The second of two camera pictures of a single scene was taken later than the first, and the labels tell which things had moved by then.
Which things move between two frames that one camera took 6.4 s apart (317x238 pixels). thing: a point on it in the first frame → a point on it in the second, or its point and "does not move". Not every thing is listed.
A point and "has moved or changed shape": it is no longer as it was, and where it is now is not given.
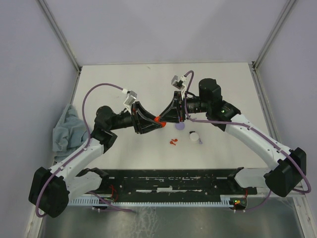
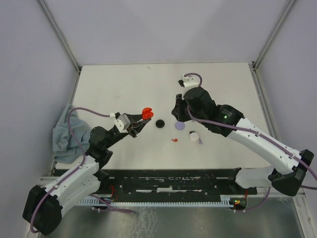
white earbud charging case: x=194 y=136 does not move
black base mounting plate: x=173 y=182 does not move
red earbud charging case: x=157 y=119 has moved or changed shape
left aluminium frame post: x=53 y=21 does not move
